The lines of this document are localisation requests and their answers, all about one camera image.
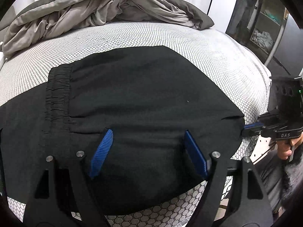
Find open wardrobe with clothes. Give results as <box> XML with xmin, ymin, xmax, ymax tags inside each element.
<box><xmin>226</xmin><ymin>0</ymin><xmax>302</xmax><ymax>76</ymax></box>

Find grey crumpled duvet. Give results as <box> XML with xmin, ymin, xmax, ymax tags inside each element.
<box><xmin>2</xmin><ymin>0</ymin><xmax>214</xmax><ymax>58</ymax></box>

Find white mesh mattress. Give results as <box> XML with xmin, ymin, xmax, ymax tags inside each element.
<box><xmin>1</xmin><ymin>22</ymin><xmax>273</xmax><ymax>226</ymax></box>

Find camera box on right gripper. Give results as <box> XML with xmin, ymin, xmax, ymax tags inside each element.
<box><xmin>271</xmin><ymin>76</ymin><xmax>302</xmax><ymax>121</ymax></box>

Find person's right hand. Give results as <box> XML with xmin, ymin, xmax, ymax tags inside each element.
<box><xmin>276</xmin><ymin>134</ymin><xmax>302</xmax><ymax>160</ymax></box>

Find black pants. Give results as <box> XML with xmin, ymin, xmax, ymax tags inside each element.
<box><xmin>1</xmin><ymin>46</ymin><xmax>244</xmax><ymax>215</ymax></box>

